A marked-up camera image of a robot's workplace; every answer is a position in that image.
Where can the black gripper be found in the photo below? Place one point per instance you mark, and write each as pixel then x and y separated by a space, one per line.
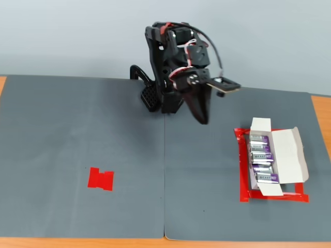
pixel 194 89

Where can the purple silver Bexel 9V battery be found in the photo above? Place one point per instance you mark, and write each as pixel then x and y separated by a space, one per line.
pixel 266 178
pixel 262 169
pixel 259 148
pixel 258 139
pixel 261 157

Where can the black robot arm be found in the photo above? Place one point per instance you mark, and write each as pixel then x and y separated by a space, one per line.
pixel 155 64

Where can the white cardboard box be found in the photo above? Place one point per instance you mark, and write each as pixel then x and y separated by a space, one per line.
pixel 287 155

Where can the grey foam mat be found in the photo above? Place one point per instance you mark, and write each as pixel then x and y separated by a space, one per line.
pixel 207 168
pixel 51 155

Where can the black table clamp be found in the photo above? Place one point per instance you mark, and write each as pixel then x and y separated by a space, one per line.
pixel 139 72

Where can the red tape patch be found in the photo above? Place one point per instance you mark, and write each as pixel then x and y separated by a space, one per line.
pixel 99 179

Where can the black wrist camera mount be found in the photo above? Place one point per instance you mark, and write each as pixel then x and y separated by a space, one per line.
pixel 227 87

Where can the red tape frame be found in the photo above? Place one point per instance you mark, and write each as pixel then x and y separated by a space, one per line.
pixel 244 186

